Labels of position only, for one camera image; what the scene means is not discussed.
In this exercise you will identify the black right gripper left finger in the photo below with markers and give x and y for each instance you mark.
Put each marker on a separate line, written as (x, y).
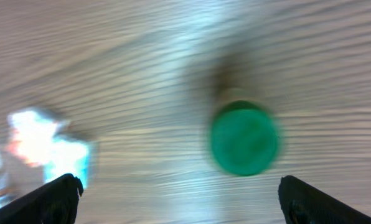
(53, 203)

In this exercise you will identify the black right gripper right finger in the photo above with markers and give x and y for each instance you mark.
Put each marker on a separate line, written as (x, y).
(302, 203)

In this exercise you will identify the teal tissue packet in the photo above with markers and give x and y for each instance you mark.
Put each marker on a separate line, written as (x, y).
(69, 155)

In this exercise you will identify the orange snack packet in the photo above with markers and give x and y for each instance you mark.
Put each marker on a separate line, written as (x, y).
(32, 130)

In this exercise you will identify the green lid jar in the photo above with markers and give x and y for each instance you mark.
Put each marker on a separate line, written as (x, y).
(243, 134)

